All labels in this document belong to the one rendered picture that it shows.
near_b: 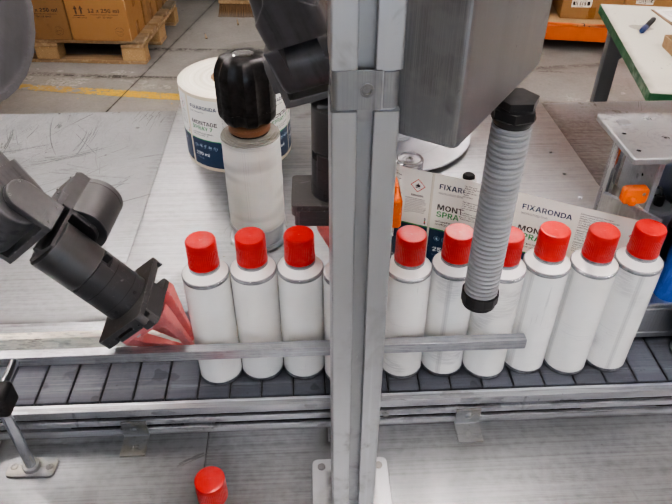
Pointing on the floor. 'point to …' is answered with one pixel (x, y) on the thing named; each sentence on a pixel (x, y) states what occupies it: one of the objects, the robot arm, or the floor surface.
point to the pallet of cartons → (101, 28)
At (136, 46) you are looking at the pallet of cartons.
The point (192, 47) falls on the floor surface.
